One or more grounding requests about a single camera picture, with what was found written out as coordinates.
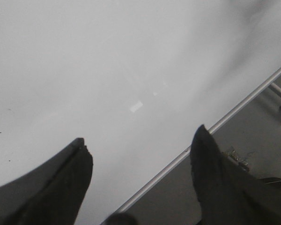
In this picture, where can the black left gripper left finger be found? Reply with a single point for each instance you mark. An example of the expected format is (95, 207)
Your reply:
(52, 193)

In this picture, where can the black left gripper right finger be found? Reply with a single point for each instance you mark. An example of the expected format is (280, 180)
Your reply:
(228, 194)

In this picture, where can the crumpled debris on floor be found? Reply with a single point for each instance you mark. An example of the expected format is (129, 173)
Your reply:
(241, 161)

